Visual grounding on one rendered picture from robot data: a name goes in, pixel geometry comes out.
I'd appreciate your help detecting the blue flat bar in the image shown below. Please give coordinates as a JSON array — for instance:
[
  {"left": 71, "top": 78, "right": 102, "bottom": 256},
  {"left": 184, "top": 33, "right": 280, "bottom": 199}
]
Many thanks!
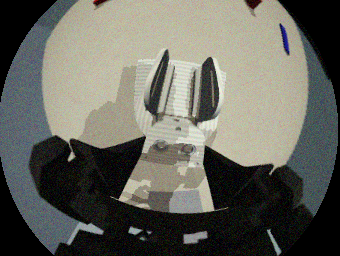
[{"left": 279, "top": 23, "right": 290, "bottom": 55}]

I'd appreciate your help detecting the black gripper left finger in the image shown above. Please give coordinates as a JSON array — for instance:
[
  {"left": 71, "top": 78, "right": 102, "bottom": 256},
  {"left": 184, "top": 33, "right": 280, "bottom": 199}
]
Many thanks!
[{"left": 69, "top": 137, "right": 146, "bottom": 200}]

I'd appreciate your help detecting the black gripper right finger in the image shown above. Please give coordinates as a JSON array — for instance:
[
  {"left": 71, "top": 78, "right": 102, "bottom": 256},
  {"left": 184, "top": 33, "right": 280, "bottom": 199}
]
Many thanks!
[{"left": 203, "top": 145, "right": 274, "bottom": 210}]

